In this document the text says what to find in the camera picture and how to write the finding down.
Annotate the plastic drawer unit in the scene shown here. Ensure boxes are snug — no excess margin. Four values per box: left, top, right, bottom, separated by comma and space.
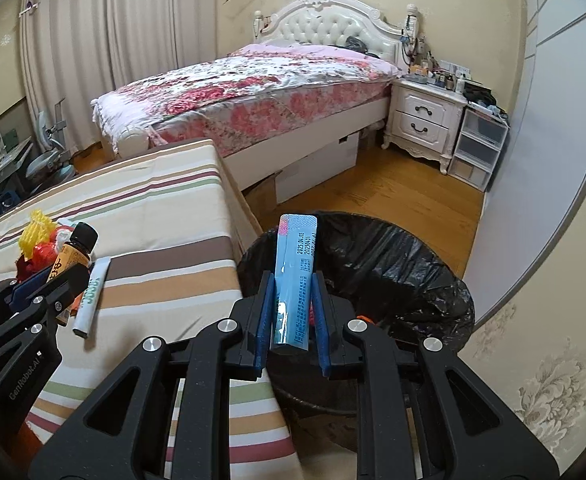
448, 105, 511, 193

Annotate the white wardrobe door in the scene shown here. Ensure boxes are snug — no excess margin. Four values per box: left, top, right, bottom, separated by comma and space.
473, 0, 586, 326

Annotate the dark bag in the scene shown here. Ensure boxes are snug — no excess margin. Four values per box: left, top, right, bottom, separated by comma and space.
463, 80, 498, 108

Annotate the grey desk chair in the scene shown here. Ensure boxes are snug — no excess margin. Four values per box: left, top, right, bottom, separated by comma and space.
25, 97, 78, 191

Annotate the beige curtain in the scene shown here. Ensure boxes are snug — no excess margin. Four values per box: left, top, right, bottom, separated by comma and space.
20, 0, 218, 156

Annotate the yellow foam net bundle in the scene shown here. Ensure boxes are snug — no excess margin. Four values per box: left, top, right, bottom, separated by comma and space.
19, 210, 56, 261

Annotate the red plastic wrapper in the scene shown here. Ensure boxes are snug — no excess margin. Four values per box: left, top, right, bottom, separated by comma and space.
15, 227, 74, 281

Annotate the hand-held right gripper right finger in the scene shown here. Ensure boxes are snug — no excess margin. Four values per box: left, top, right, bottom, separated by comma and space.
312, 270, 561, 480

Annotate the brown bottle with black cap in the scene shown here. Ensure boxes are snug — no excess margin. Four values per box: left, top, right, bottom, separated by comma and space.
47, 222, 98, 326

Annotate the striped tablecloth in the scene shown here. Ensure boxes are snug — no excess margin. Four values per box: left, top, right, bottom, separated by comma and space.
0, 138, 304, 480

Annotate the floral quilt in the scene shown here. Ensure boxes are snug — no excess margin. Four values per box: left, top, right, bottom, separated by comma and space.
93, 42, 406, 158

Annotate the cluster of small bottles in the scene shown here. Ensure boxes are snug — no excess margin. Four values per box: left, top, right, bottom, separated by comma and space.
408, 57, 474, 93

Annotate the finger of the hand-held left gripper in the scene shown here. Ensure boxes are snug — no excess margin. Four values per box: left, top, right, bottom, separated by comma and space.
0, 265, 88, 362
0, 273, 50, 331

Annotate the white bed with tufted headboard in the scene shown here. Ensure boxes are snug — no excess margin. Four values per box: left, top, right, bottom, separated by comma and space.
91, 0, 408, 191

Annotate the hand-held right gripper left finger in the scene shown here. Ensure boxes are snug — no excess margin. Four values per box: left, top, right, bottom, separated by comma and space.
28, 270, 278, 480

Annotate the grey study desk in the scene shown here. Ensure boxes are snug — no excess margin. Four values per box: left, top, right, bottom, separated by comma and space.
0, 127, 34, 221

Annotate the black lined trash bin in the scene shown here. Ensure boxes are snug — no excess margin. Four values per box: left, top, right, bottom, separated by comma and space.
236, 211, 476, 461

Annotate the blue toothpaste tube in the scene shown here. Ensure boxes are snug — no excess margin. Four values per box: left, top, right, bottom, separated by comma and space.
269, 213, 320, 352

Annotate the white nightstand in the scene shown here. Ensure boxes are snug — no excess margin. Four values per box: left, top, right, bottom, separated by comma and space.
382, 77, 468, 176

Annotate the white tube with green print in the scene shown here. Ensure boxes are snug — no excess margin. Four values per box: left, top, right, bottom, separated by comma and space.
71, 256, 112, 338

